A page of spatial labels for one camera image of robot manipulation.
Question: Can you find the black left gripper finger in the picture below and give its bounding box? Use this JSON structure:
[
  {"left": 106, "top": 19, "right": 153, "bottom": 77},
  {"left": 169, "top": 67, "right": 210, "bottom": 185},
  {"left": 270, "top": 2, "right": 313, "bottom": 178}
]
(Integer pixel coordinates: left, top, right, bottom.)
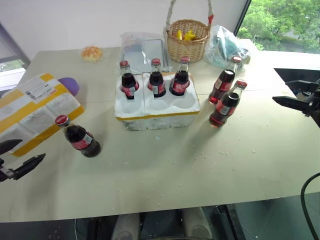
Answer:
[
  {"left": 0, "top": 139, "right": 23, "bottom": 156},
  {"left": 13, "top": 153, "right": 47, "bottom": 181}
]

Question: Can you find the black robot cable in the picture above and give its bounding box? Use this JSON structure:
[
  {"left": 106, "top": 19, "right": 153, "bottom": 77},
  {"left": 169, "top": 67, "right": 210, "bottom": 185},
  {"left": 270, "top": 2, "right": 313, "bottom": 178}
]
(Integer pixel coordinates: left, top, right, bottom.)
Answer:
[{"left": 300, "top": 172, "right": 320, "bottom": 240}]

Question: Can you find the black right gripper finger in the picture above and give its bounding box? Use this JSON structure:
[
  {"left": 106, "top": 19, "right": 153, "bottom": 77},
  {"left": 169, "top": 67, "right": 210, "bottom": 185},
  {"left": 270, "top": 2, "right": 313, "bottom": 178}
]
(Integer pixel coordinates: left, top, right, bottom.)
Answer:
[
  {"left": 272, "top": 95, "right": 313, "bottom": 117},
  {"left": 284, "top": 79, "right": 319, "bottom": 95}
]

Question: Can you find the white package with yellow tape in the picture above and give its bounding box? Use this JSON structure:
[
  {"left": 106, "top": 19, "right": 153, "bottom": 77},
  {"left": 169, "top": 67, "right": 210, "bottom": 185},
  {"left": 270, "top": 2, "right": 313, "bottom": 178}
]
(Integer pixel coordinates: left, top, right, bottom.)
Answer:
[{"left": 0, "top": 72, "right": 85, "bottom": 158}]

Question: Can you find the clear bag with teal contents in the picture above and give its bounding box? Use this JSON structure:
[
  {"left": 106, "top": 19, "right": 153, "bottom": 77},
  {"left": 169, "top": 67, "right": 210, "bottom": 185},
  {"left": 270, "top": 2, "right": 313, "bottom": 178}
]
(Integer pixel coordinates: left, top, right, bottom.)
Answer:
[{"left": 204, "top": 24, "right": 252, "bottom": 69}]

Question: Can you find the yellow toy fruit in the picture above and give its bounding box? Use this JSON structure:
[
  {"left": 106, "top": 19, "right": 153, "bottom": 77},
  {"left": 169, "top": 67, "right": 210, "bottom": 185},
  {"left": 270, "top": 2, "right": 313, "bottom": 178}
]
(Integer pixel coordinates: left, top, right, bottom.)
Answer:
[{"left": 175, "top": 29, "right": 197, "bottom": 41}]

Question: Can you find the clear plastic box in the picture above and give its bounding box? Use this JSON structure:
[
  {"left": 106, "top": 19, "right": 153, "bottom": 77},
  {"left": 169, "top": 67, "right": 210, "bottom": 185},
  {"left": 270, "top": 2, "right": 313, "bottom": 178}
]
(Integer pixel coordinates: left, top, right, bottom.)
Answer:
[{"left": 119, "top": 31, "right": 171, "bottom": 76}]

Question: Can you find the purple rounded object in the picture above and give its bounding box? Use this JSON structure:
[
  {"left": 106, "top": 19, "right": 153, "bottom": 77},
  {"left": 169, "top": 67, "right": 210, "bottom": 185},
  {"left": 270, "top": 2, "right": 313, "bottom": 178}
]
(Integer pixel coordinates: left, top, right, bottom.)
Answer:
[{"left": 57, "top": 76, "right": 82, "bottom": 97}]

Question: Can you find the white foam bottle tray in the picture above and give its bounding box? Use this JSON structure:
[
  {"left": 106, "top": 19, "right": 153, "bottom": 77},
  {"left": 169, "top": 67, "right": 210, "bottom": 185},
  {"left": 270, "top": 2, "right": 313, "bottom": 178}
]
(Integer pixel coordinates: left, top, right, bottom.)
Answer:
[{"left": 114, "top": 71, "right": 202, "bottom": 132}]

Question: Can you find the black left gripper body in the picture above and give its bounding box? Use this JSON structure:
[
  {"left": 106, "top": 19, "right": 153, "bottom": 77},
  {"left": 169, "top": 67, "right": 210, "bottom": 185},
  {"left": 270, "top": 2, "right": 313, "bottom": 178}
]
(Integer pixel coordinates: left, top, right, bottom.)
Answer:
[{"left": 0, "top": 157, "right": 18, "bottom": 183}]

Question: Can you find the bread in clear wrapper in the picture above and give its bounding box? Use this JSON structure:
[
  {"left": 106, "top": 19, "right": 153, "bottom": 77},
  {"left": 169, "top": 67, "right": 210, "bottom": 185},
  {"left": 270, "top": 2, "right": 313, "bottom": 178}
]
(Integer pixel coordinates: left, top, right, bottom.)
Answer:
[{"left": 80, "top": 45, "right": 105, "bottom": 64}]

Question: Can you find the dark window frame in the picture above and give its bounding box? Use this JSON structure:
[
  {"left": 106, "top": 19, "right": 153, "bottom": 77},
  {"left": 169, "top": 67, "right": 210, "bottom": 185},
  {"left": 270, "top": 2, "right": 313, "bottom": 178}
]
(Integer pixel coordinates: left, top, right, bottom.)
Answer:
[{"left": 233, "top": 0, "right": 252, "bottom": 39}]

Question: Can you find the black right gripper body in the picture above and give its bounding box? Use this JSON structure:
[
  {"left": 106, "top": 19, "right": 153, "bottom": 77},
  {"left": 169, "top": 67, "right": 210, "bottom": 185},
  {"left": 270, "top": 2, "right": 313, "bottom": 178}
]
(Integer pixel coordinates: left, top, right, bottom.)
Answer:
[{"left": 307, "top": 82, "right": 320, "bottom": 119}]

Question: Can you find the glass cola bottle red cap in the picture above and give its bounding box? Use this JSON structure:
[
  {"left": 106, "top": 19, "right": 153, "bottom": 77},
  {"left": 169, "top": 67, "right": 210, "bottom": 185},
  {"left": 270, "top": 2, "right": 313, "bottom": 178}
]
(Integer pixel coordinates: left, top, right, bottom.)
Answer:
[
  {"left": 54, "top": 114, "right": 102, "bottom": 159},
  {"left": 208, "top": 79, "right": 249, "bottom": 129},
  {"left": 208, "top": 55, "right": 243, "bottom": 106},
  {"left": 119, "top": 60, "right": 140, "bottom": 101},
  {"left": 168, "top": 56, "right": 191, "bottom": 97},
  {"left": 147, "top": 58, "right": 167, "bottom": 99}
]

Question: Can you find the wicker basket with handle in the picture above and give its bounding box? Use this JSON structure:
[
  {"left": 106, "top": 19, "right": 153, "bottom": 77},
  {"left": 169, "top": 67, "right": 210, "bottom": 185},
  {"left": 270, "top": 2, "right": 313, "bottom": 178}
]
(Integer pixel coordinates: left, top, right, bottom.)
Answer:
[{"left": 163, "top": 0, "right": 216, "bottom": 64}]

